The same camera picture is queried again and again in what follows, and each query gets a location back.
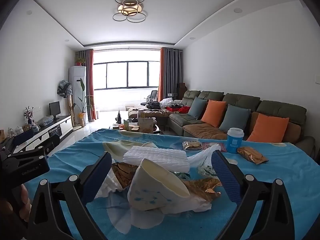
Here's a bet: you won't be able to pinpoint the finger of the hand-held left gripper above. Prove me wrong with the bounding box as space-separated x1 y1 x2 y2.
37 134 60 156

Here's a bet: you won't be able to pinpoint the small grey-blue cushion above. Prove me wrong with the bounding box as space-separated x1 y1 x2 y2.
188 97 208 120

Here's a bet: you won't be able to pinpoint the large window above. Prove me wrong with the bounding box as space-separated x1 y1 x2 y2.
94 60 160 90

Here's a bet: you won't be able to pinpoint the covered standing fan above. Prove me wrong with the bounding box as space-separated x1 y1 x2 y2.
57 79 74 128

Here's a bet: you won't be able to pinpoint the vase with flowers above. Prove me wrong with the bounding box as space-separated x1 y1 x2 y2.
23 106 34 126

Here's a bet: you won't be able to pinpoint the tall leafy floor plant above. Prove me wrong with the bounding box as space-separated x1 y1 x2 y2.
72 78 95 125

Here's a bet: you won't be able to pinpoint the blue cup with white lid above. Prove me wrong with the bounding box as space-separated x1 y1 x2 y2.
226 127 244 154

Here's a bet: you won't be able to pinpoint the grey and orange curtain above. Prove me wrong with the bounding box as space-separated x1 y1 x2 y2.
76 49 97 121
159 47 184 101

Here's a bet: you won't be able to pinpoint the sealed gold snack packet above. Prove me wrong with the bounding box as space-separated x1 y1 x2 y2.
237 147 269 165

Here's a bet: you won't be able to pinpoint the small orange cushion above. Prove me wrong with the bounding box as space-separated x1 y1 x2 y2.
201 100 227 128

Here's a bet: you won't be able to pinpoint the white standing air conditioner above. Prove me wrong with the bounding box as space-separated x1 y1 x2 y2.
69 66 87 126

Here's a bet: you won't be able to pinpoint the clear biscuit packet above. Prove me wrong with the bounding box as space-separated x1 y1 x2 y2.
182 141 202 151

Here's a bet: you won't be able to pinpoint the blue floral printed blanket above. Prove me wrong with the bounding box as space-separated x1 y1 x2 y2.
24 127 320 240

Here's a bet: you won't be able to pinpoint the glass coffee table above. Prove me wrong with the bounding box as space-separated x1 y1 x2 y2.
109 115 162 134

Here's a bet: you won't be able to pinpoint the green sofa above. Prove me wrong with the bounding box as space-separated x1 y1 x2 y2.
167 90 316 153

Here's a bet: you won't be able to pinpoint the white foam net sleeve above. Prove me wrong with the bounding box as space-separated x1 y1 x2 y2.
122 145 191 174

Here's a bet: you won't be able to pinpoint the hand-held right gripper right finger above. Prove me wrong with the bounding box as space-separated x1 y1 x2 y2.
211 150 295 240

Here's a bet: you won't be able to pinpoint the white plastic bag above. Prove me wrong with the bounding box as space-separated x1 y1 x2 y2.
187 144 222 171

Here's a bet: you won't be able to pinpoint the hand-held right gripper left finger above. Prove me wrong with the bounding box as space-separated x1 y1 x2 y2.
24 152 112 240

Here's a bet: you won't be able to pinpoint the black office chair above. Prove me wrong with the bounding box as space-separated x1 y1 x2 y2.
141 90 159 106

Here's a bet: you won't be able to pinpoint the clear plastic bag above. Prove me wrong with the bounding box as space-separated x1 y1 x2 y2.
40 115 54 127

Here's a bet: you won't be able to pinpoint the clear crumpled wrapper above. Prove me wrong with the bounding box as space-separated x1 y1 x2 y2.
197 164 217 178

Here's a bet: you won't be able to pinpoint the ring ceiling lamp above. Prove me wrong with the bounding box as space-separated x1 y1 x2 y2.
112 0 147 22

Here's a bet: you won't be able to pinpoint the white and black TV cabinet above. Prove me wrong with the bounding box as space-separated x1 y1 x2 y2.
0 115 74 156

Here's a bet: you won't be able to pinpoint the crushed white paper cup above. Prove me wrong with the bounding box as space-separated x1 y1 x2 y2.
127 158 191 211

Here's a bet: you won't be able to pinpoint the torn gold snack wrapper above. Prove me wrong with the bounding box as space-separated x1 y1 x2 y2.
182 177 223 203
111 162 140 188

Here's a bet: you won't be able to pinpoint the person's left hand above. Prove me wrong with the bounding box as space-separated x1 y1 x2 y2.
19 183 32 214

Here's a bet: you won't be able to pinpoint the large grey-blue cushion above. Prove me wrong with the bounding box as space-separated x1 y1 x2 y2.
219 104 251 133

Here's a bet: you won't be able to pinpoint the red cloth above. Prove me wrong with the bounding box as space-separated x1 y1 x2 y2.
166 106 191 113

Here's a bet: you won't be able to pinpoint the white tissue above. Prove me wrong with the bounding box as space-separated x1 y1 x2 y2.
95 173 213 215

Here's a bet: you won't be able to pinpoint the red snack packet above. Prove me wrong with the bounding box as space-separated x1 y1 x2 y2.
202 142 227 153

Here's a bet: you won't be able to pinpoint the stacked brown boxes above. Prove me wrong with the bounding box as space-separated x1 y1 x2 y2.
176 83 187 100

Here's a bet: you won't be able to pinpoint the large orange cushion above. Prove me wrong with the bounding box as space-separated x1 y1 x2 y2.
247 113 290 143

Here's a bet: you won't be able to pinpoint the pile of white clothes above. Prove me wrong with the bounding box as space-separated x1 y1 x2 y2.
160 97 183 108

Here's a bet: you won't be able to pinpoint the black monitor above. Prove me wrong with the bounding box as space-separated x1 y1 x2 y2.
49 101 61 120

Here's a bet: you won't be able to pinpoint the brown sofa seat mat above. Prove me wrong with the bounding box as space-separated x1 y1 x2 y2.
182 123 250 141

